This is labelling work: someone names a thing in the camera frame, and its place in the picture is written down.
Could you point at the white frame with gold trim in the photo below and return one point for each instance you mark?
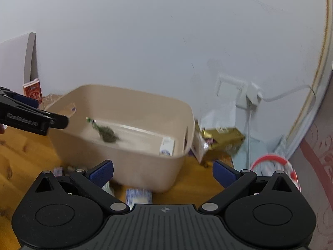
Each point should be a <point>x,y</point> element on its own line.
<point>321,57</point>

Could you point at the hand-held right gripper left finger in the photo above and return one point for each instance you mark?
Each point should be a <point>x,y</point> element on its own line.
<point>102,174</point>

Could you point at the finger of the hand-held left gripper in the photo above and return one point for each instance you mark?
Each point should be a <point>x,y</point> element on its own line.
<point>24,99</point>
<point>31,119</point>

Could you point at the small white packet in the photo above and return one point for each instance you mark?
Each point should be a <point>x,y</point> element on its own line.
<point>58,172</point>

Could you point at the white charger plug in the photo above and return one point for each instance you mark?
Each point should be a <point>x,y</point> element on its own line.
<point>253,93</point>

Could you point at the white box with blue print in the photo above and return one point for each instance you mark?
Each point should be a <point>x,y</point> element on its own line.
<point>166,147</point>

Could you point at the white panel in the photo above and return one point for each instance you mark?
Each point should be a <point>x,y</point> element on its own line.
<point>13,62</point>

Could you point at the white box with purple print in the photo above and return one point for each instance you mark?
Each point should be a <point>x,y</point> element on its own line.
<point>199,148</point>

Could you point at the beige plastic bin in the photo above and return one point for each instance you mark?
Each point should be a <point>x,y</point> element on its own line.
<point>145,166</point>

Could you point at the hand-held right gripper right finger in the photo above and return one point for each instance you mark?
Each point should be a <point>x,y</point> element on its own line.
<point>222,175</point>

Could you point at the teal cloth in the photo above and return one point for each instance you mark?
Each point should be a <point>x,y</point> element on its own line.
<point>240,158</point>

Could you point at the gold snack packet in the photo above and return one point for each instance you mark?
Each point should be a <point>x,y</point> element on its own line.
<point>223,138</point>

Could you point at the dark green packet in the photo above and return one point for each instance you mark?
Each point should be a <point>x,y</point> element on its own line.
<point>108,135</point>

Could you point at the blue and white packet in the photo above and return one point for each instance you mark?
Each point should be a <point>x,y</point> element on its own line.
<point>139,196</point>

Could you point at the white sachet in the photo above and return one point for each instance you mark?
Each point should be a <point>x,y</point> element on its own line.
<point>108,188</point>

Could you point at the pink patterned fabric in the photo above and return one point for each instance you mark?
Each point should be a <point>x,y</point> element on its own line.
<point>320,166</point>

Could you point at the white wall socket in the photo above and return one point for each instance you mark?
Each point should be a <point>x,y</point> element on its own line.
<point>230,83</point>

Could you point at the red box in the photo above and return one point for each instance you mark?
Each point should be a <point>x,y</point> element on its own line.
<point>32,91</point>

